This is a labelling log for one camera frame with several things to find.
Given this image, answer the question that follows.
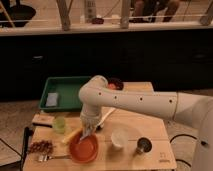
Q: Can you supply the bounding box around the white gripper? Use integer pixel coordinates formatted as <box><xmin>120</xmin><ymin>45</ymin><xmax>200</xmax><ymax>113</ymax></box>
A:
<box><xmin>80</xmin><ymin>114</ymin><xmax>100</xmax><ymax>132</ymax></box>

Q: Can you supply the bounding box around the green plastic tray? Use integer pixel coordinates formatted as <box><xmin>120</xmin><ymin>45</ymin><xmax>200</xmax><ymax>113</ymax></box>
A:
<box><xmin>39</xmin><ymin>76</ymin><xmax>90</xmax><ymax>112</ymax></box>

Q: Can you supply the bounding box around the grey towel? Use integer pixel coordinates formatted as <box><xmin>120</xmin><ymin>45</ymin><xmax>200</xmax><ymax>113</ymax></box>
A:
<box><xmin>80</xmin><ymin>127</ymin><xmax>96</xmax><ymax>140</ymax></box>

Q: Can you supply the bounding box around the green cup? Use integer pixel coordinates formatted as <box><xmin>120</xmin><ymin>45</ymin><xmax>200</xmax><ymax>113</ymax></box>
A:
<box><xmin>52</xmin><ymin>117</ymin><xmax>66</xmax><ymax>134</ymax></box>

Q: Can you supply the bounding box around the silver fork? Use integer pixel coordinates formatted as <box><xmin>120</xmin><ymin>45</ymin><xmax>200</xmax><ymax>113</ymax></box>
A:
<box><xmin>37</xmin><ymin>155</ymin><xmax>70</xmax><ymax>162</ymax></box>

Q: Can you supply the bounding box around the dark bowl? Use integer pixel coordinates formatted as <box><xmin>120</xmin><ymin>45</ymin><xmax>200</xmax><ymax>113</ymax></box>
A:
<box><xmin>108</xmin><ymin>78</ymin><xmax>124</xmax><ymax>90</ymax></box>

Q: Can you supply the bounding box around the black cable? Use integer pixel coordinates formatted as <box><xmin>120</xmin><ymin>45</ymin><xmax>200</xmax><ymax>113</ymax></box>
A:
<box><xmin>169</xmin><ymin>133</ymin><xmax>204</xmax><ymax>171</ymax></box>

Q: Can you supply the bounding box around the wooden block brush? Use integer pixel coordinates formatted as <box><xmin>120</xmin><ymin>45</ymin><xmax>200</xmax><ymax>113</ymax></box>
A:
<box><xmin>32</xmin><ymin>114</ymin><xmax>54</xmax><ymax>127</ymax></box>

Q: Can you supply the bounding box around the orange fruit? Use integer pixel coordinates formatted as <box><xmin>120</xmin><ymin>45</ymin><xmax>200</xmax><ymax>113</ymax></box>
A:
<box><xmin>108</xmin><ymin>83</ymin><xmax>116</xmax><ymax>90</ymax></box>

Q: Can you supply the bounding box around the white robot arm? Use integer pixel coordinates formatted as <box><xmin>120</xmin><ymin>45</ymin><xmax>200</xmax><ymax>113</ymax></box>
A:
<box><xmin>78</xmin><ymin>75</ymin><xmax>213</xmax><ymax>171</ymax></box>

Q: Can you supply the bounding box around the grey sponge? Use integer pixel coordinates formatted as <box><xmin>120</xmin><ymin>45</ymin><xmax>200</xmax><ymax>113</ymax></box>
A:
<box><xmin>46</xmin><ymin>93</ymin><xmax>59</xmax><ymax>107</ymax></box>

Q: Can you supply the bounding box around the red grapes bunch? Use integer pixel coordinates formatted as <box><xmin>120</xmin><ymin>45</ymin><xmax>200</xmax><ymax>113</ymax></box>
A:
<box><xmin>28</xmin><ymin>140</ymin><xmax>53</xmax><ymax>154</ymax></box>

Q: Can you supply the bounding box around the red bowl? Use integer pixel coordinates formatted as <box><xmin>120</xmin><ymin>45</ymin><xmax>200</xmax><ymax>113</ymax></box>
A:
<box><xmin>69</xmin><ymin>132</ymin><xmax>99</xmax><ymax>163</ymax></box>

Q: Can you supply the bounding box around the metal cup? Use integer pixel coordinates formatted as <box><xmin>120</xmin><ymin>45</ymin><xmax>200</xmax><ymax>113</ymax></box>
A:
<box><xmin>136</xmin><ymin>137</ymin><xmax>152</xmax><ymax>154</ymax></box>

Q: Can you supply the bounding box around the white cup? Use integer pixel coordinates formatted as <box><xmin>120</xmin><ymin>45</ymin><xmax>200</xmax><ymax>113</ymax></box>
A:
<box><xmin>111</xmin><ymin>129</ymin><xmax>128</xmax><ymax>149</ymax></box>

